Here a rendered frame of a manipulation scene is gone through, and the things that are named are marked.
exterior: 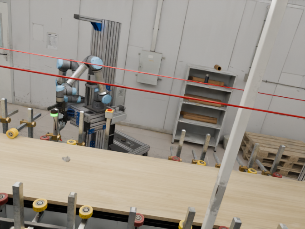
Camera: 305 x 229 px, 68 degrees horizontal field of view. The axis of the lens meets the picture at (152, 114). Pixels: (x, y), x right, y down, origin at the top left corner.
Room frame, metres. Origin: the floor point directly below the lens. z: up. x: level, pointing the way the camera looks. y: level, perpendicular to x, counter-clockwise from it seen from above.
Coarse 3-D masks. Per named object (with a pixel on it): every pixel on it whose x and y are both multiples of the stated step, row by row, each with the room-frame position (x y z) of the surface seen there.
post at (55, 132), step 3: (54, 117) 1.98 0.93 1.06; (57, 117) 1.99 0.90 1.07; (57, 120) 1.99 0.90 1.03; (54, 123) 1.98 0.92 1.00; (57, 123) 1.99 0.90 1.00; (54, 126) 1.98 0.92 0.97; (57, 126) 1.99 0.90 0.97; (54, 129) 1.98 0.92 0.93; (57, 129) 1.99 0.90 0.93; (54, 132) 1.98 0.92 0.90; (57, 132) 2.00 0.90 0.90; (54, 141) 1.98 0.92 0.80; (57, 141) 2.00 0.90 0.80
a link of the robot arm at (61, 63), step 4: (60, 60) 2.42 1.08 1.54; (64, 60) 2.44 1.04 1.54; (68, 60) 2.46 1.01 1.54; (56, 64) 2.48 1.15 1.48; (60, 64) 2.41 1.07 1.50; (64, 64) 2.43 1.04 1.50; (68, 64) 2.44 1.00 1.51; (60, 68) 2.43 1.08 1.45; (64, 68) 2.44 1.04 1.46; (68, 68) 2.46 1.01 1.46; (60, 72) 2.52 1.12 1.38; (64, 72) 2.53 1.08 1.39; (56, 80) 2.68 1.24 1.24; (60, 80) 2.63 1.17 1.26; (64, 80) 2.67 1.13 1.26; (56, 84) 2.67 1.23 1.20; (60, 84) 2.66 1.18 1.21
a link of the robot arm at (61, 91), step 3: (57, 87) 2.08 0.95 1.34; (60, 87) 2.08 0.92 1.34; (63, 87) 2.10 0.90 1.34; (57, 90) 2.07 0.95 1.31; (60, 90) 2.07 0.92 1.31; (63, 90) 2.10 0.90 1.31; (57, 93) 2.07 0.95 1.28; (60, 93) 2.08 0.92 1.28; (63, 93) 2.09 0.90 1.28; (57, 96) 2.07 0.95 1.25; (60, 96) 2.08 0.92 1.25; (63, 96) 2.10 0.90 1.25
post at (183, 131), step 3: (183, 129) 2.04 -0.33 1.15; (183, 132) 2.02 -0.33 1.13; (183, 135) 2.02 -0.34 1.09; (180, 138) 2.03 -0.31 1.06; (183, 138) 2.02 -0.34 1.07; (180, 141) 2.02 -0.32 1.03; (180, 144) 2.02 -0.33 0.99; (180, 147) 2.02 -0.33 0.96; (177, 150) 2.03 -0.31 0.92; (180, 150) 2.02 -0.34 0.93; (177, 153) 2.02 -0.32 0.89; (180, 153) 2.03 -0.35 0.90; (177, 156) 2.02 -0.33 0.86
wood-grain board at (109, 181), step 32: (0, 160) 1.41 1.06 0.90; (32, 160) 1.47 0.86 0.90; (96, 160) 1.63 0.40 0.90; (128, 160) 1.72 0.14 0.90; (160, 160) 1.81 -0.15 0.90; (0, 192) 1.10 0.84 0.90; (32, 192) 1.15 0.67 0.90; (64, 192) 1.20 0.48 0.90; (96, 192) 1.25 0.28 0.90; (128, 192) 1.31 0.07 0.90; (160, 192) 1.37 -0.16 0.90; (192, 192) 1.43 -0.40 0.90; (256, 192) 1.58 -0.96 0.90; (288, 192) 1.66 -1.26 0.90; (192, 224) 1.14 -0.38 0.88; (224, 224) 1.16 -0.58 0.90; (256, 224) 1.21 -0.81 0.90; (288, 224) 1.27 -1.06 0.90
